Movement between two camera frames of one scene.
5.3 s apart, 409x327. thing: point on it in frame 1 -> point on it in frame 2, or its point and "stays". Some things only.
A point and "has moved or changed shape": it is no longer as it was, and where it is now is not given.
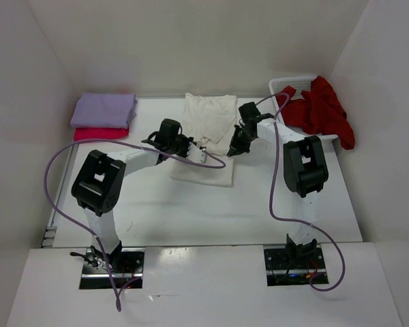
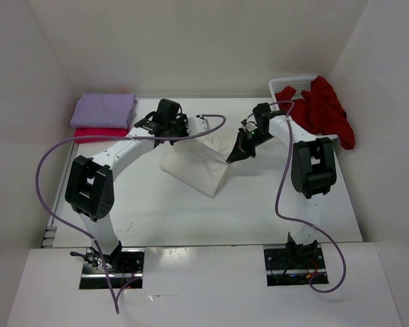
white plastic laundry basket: x=300 y=84 stays
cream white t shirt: x=210 y=120 has moved or changed shape
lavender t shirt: x=104 y=110 stays
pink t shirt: x=100 y=133 stays
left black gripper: x=186 y=141 -> x=183 y=121
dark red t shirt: x=320 y=112 stays
